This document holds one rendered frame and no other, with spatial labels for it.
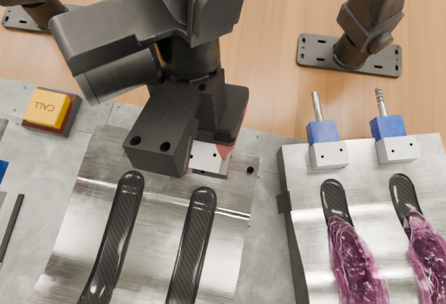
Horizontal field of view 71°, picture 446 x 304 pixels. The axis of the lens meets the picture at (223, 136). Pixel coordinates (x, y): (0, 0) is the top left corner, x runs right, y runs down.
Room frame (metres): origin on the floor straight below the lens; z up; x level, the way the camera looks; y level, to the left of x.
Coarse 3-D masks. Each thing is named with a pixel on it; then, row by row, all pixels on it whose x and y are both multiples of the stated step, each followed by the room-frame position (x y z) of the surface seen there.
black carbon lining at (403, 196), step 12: (396, 180) 0.07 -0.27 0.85; (408, 180) 0.07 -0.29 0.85; (324, 192) 0.05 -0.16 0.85; (336, 192) 0.05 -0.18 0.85; (396, 192) 0.05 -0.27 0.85; (408, 192) 0.05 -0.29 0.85; (324, 204) 0.03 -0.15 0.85; (336, 204) 0.03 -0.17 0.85; (396, 204) 0.03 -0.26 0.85; (408, 204) 0.03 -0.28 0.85; (324, 216) 0.02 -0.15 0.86; (348, 216) 0.01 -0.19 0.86
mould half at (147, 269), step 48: (96, 144) 0.13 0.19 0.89; (96, 192) 0.06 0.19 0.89; (144, 192) 0.05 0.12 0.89; (192, 192) 0.05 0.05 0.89; (240, 192) 0.05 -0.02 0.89; (96, 240) -0.01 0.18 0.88; (144, 240) -0.01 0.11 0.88; (240, 240) -0.01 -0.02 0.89; (48, 288) -0.07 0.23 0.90; (144, 288) -0.07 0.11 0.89
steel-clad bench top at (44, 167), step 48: (0, 96) 0.25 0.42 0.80; (0, 144) 0.16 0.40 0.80; (48, 144) 0.16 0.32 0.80; (240, 144) 0.15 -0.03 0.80; (288, 144) 0.14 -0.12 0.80; (48, 192) 0.07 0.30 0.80; (0, 240) -0.01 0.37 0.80; (48, 240) -0.01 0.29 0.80; (0, 288) -0.08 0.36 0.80; (240, 288) -0.09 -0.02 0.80; (288, 288) -0.09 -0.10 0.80
